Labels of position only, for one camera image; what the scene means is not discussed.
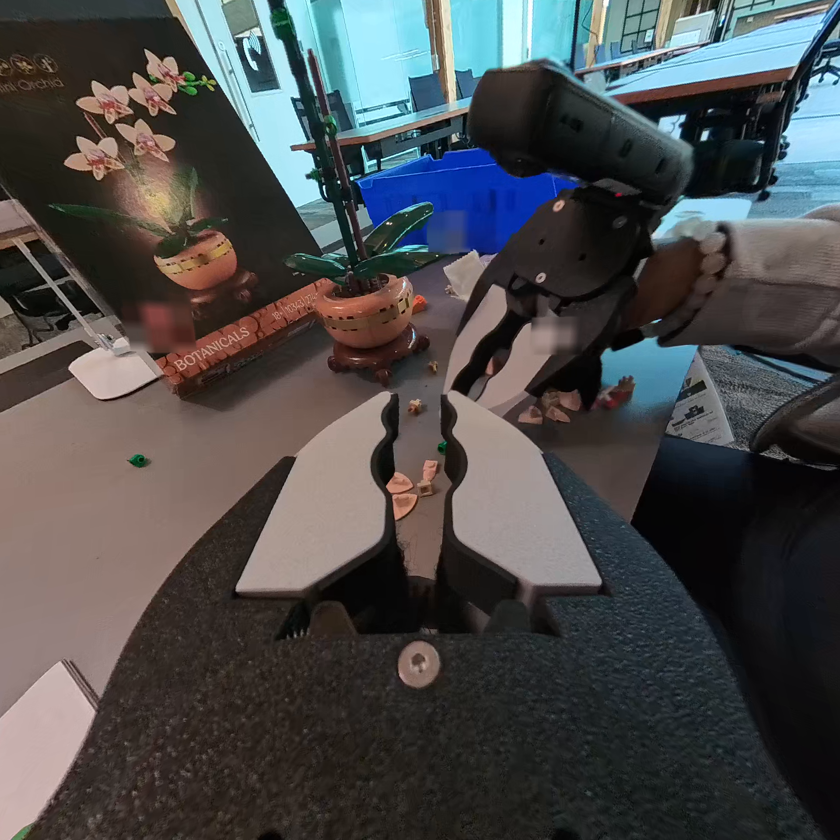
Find grey desk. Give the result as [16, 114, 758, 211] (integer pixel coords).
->
[0, 252, 700, 723]

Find dark orchid set box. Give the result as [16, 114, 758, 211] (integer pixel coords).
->
[0, 16, 337, 399]

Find clear plastic bag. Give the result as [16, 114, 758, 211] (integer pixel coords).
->
[443, 252, 490, 300]

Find white bead bracelet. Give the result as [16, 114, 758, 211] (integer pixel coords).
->
[640, 220, 734, 343]

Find black office chair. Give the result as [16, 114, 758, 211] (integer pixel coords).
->
[408, 69, 481, 114]

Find long wooden top table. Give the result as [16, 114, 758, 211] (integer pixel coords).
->
[577, 13, 829, 132]

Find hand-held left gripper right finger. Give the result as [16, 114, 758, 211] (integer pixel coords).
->
[438, 391, 603, 602]

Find person's right forearm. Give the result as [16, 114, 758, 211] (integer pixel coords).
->
[663, 203, 840, 370]

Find scattered tan brick pieces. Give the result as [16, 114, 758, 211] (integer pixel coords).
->
[384, 357, 637, 522]

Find white paper bag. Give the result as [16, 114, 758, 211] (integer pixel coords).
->
[668, 354, 736, 449]

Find brick orchid in pot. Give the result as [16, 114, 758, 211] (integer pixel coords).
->
[268, 0, 448, 385]

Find white instruction booklet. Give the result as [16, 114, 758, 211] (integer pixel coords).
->
[0, 659, 99, 840]

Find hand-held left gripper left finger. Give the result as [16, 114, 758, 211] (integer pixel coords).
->
[235, 392, 411, 601]

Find white base stand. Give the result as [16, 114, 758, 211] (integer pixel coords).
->
[0, 184, 164, 401]

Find person's right hand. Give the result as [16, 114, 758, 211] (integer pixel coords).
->
[626, 235, 713, 330]

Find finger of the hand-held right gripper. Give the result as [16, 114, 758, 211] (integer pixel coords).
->
[445, 283, 529, 401]
[476, 322, 549, 420]

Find blue plastic bin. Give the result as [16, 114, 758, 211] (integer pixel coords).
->
[356, 150, 581, 256]

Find person's lap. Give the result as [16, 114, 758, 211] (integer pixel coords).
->
[631, 436, 840, 836]

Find black chair armrest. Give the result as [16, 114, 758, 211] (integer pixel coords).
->
[748, 377, 840, 464]

